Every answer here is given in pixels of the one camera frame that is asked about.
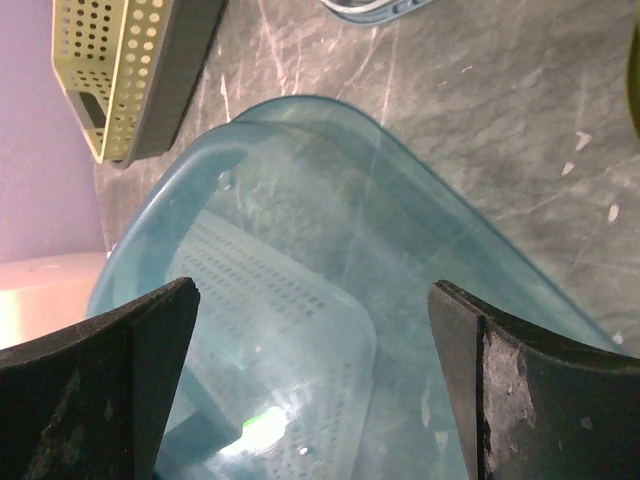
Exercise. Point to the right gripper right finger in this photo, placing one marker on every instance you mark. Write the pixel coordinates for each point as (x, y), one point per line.
(529, 403)

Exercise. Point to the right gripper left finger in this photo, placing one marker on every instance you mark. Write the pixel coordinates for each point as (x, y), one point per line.
(91, 401)

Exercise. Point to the white perforated basket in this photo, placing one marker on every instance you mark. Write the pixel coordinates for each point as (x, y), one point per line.
(279, 352)

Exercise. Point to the teal transparent tub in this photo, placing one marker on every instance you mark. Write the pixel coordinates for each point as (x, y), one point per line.
(325, 185)

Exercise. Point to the pale green shallow basket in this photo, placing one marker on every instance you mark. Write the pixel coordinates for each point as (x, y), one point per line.
(104, 55)

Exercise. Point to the olive green tub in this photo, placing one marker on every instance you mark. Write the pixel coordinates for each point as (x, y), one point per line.
(632, 79)

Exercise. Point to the light blue perforated basket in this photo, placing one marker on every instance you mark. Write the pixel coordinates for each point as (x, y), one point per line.
(372, 13)

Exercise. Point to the dark grey tray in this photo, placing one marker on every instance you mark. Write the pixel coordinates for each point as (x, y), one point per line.
(187, 39)

